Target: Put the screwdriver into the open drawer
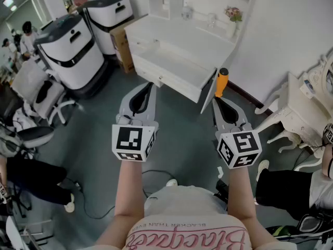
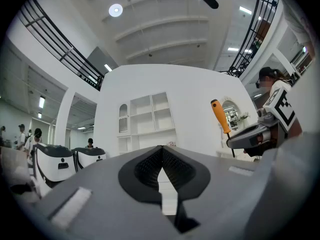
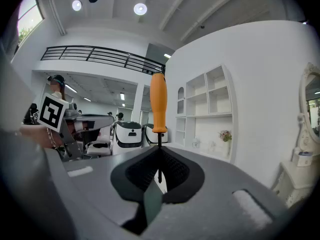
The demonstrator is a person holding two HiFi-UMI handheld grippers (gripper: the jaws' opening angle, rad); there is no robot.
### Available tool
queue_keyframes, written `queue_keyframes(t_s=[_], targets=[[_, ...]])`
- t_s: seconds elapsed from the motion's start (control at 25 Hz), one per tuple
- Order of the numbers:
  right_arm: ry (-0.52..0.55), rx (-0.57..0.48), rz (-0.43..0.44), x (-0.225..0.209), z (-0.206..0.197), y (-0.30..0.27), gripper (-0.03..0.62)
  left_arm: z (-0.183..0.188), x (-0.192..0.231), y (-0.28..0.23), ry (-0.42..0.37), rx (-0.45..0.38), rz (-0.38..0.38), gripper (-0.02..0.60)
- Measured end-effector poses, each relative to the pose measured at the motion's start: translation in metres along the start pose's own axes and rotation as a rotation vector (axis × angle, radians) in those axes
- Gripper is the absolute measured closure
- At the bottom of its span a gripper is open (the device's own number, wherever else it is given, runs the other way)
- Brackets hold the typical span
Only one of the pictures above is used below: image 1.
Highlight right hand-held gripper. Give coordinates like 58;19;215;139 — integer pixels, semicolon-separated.
212;98;262;169

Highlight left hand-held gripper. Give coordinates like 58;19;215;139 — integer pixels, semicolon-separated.
112;82;159;163

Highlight orange handle screwdriver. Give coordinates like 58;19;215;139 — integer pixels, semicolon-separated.
214;68;229;99

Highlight person's left forearm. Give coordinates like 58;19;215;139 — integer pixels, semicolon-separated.
95;161;145;250

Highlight person's right forearm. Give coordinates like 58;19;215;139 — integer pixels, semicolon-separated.
227;165;279;250

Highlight brown cardboard box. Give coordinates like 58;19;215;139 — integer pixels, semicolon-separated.
109;22;135;74

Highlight cream ornate table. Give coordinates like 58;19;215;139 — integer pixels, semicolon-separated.
254;71;333;172

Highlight black floor device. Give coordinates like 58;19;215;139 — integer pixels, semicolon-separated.
215;179;230;203

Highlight white black mobile robot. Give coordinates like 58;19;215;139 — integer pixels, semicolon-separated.
34;14;109;99
77;0;135;56

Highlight white vase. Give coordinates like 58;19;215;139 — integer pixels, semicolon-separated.
227;21;239;39

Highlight white blue small box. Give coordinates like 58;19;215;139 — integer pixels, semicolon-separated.
299;79;317;99

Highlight white desk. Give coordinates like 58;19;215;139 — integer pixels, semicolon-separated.
124;16;241;114

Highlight clear glass goblet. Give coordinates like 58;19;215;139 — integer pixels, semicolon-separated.
207;12;217;29

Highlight grey trousers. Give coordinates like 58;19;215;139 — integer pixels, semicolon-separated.
144;185;227;219

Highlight pink flower bouquet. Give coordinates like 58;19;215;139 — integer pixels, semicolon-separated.
224;6;244;23

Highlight grey office chair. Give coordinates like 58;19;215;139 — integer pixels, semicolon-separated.
17;126;56;149

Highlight clear glass jar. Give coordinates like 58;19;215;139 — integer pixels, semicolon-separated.
181;4;194;21

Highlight cream ornate mirror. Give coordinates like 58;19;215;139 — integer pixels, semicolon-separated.
321;54;333;99

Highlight white office chair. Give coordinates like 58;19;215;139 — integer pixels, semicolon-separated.
11;59;76;126

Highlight white pink print t-shirt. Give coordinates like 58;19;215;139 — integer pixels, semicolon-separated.
124;216;253;250

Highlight black floor cable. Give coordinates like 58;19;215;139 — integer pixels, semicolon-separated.
65;169;178;220

